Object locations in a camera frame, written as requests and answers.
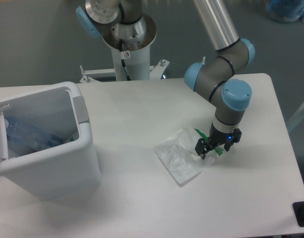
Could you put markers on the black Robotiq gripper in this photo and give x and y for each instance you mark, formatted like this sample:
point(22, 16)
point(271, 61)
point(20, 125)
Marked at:
point(217, 138)

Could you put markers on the white green plastic bag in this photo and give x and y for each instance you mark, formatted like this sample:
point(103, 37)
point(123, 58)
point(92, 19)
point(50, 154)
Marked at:
point(178, 155)

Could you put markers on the crushed clear plastic bottle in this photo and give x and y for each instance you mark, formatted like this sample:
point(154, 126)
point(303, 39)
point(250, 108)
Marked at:
point(28, 136)

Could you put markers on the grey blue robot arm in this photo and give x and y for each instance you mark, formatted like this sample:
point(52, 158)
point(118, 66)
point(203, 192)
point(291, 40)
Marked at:
point(214, 82)

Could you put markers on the white trash can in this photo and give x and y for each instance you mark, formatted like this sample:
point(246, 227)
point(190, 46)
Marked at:
point(59, 109)

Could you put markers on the black device at table edge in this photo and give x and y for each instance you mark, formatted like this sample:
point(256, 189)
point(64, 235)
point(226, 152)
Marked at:
point(298, 208)

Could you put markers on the blue plastic bag on floor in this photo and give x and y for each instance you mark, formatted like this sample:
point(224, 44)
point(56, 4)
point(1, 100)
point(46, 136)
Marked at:
point(284, 11)

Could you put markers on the white frame at right edge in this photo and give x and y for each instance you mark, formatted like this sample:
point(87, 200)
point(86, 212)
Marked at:
point(296, 118)

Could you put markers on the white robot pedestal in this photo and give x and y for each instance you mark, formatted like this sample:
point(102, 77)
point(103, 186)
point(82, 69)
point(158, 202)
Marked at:
point(130, 48)

